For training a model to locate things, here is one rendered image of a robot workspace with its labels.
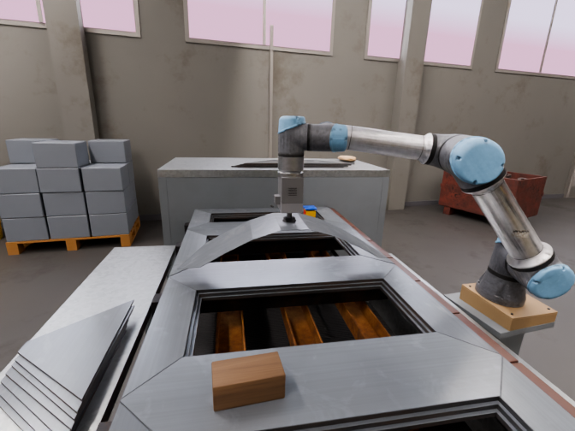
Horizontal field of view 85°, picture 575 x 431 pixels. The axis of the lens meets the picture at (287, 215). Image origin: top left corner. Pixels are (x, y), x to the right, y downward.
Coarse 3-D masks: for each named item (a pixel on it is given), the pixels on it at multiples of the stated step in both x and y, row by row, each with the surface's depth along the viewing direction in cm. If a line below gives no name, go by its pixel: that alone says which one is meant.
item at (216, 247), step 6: (222, 234) 102; (210, 240) 103; (216, 240) 100; (222, 240) 97; (210, 246) 97; (216, 246) 94; (222, 246) 92; (204, 252) 95; (210, 252) 92; (216, 252) 90; (222, 252) 87; (204, 258) 91; (210, 258) 88; (204, 264) 86
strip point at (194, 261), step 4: (200, 248) 101; (204, 248) 99; (196, 252) 99; (200, 252) 97; (192, 256) 98; (196, 256) 96; (200, 256) 94; (188, 260) 96; (192, 260) 95; (196, 260) 93; (200, 260) 91; (184, 264) 95; (188, 264) 93; (192, 264) 91; (196, 264) 89; (200, 264) 88; (180, 268) 94; (184, 268) 92; (188, 268) 90; (192, 268) 89
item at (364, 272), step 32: (352, 256) 114; (224, 288) 89; (256, 288) 91; (288, 288) 92; (320, 288) 94; (352, 288) 95; (384, 288) 95; (192, 320) 76; (416, 320) 79; (192, 352) 67; (384, 416) 52; (416, 416) 52; (448, 416) 54; (480, 416) 54; (512, 416) 53
